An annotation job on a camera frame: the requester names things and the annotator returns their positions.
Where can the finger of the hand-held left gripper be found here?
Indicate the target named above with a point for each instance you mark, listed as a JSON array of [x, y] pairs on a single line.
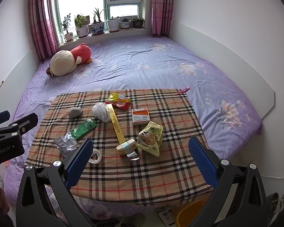
[[26, 121], [0, 118]]

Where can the white orange medicine box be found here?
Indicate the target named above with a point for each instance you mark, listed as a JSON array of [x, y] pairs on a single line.
[[140, 117]]

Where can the plant in blue patterned pot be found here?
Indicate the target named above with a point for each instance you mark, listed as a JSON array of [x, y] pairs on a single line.
[[97, 28]]

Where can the bed with purple sheet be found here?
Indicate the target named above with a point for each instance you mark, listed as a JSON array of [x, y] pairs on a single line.
[[144, 59]]

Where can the crumpled silver foil wrapper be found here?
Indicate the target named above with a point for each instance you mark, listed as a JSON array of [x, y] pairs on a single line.
[[65, 144]]

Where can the white wall panel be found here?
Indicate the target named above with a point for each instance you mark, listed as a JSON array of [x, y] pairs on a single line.
[[16, 75]]

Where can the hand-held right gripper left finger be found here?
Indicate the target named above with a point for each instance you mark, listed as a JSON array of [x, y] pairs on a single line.
[[79, 163]]

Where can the plaid tablecloth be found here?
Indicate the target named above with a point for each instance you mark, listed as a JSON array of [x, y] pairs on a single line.
[[156, 170]]

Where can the pink clip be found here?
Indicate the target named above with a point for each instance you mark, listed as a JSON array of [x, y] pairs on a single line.
[[183, 90]]

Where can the long yellow strip wrapper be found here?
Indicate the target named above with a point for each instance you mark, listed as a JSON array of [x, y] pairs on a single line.
[[116, 125]]

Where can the yellow plastic bin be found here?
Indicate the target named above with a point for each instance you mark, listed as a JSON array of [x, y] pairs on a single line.
[[191, 214]]

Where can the person's plaid pants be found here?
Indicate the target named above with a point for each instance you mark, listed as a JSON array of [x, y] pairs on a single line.
[[107, 223]]

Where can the succulent in tall white pot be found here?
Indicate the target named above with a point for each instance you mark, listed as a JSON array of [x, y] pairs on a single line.
[[113, 25]]

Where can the succulent in dark pot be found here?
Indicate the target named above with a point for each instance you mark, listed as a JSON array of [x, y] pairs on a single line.
[[137, 23]]

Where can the white tape roll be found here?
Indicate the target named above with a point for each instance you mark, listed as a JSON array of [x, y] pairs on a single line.
[[95, 160]]

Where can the small silver foil piece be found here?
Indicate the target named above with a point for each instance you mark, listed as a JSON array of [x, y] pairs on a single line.
[[133, 156]]

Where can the cream and red plush toy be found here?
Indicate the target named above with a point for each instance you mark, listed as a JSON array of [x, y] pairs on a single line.
[[64, 61]]

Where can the white headboard panel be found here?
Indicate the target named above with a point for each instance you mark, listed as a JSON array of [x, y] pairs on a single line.
[[227, 59]]

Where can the small tree in white pot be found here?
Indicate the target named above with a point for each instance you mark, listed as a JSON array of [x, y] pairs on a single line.
[[68, 36]]

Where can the white crumpled plastic bag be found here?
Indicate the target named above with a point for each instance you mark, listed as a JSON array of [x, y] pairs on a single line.
[[101, 111]]

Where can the printed paper sheet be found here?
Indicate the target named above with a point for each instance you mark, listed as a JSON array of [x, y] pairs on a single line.
[[166, 216]]

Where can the pink striped curtain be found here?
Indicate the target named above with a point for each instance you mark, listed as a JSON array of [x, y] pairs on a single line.
[[162, 7], [41, 19]]

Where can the red yellow snack wrapper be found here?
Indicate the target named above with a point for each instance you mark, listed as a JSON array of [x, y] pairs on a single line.
[[118, 101]]

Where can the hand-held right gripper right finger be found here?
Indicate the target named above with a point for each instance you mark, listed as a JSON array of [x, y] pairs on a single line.
[[203, 163]]

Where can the bushy plant in white pot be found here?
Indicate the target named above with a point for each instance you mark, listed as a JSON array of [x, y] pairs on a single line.
[[81, 30]]

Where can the succulent in blue white pot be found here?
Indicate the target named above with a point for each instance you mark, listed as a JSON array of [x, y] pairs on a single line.
[[125, 24]]

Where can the green plastic wrapper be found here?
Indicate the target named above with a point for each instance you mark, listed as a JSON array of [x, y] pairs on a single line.
[[82, 128]]

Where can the yellow green snack packet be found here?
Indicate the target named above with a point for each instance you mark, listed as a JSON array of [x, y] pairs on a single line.
[[150, 138]]

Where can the dark patterned slipper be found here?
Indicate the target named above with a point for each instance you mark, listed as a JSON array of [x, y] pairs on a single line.
[[272, 199]]

